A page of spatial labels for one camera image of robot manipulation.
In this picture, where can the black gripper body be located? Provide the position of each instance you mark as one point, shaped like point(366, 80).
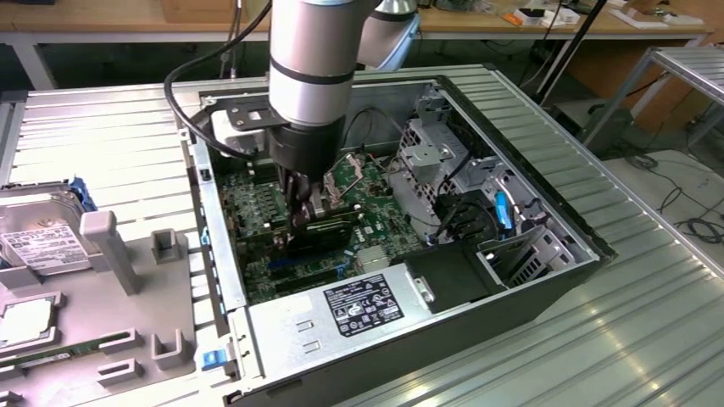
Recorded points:
point(305, 144)

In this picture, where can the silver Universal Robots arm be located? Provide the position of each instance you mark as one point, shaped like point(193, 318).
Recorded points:
point(310, 55)

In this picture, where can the metal socket cover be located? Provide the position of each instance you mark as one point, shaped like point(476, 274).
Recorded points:
point(348, 167)

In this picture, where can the green motherboard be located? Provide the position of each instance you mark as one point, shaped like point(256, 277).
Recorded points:
point(384, 216)

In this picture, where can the blue expansion slot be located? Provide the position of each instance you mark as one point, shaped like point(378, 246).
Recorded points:
point(277, 263)

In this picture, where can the small silver heatsink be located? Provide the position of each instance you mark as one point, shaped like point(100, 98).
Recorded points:
point(373, 258)

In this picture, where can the silver disk bay cage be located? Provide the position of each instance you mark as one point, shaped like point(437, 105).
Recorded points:
point(429, 148)

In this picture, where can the black fan shroud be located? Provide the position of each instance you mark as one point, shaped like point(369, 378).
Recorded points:
point(446, 271)

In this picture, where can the grey power supply unit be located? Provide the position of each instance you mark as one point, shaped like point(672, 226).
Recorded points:
point(293, 330)

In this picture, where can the blue disk caddy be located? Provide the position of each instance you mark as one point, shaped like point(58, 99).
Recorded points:
point(81, 195)

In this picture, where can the blue case latch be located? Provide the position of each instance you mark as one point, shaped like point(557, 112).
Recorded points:
point(213, 359)

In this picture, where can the wooden desk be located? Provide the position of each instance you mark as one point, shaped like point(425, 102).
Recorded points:
point(480, 23)

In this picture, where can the grey parts rack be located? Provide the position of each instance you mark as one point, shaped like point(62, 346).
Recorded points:
point(96, 305)

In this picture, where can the open black PC case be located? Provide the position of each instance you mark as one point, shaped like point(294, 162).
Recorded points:
point(565, 297)

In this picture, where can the silver hard disk drive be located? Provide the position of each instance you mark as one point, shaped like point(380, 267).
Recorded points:
point(33, 220)

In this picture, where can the orange and white box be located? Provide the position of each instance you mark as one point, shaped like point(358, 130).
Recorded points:
point(537, 17)

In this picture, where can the black tripod pole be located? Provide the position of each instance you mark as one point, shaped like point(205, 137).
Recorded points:
point(570, 46)

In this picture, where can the green RAM stick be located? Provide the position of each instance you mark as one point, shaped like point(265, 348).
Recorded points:
point(61, 349)

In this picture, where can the silver CPU chip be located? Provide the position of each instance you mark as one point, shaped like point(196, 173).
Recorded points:
point(22, 320)

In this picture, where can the brown wooden cabinet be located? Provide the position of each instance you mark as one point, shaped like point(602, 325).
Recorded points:
point(621, 72)

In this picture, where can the white flat box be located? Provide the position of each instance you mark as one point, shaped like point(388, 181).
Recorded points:
point(638, 17)

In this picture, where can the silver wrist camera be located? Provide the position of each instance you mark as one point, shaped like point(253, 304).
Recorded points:
point(240, 133)

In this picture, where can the metal slat frame table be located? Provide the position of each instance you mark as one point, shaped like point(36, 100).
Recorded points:
point(684, 68)

